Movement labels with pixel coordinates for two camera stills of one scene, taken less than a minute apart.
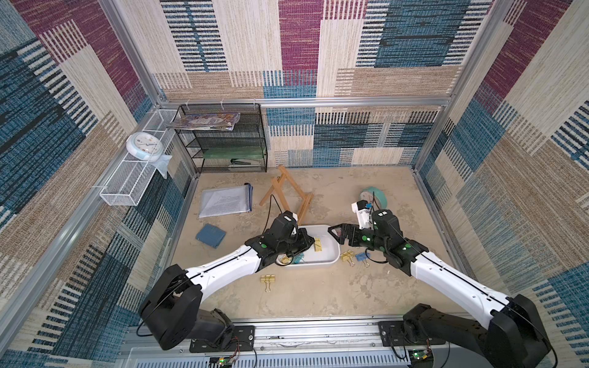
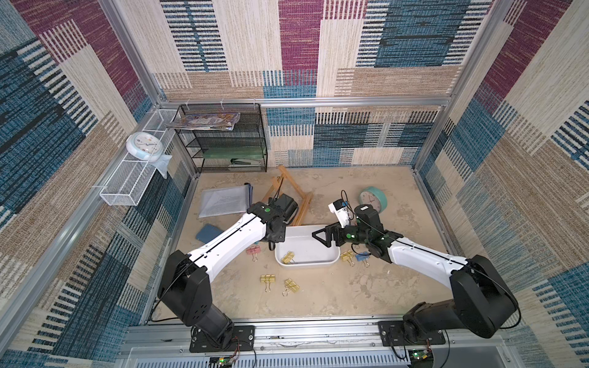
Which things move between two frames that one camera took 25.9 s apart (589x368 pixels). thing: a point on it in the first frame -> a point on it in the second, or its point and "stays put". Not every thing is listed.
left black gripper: x=306 y=241 -> x=281 y=237
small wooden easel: x=284 y=173 stays put
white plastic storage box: x=330 y=248 stays put
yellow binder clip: x=347 y=256 stays put
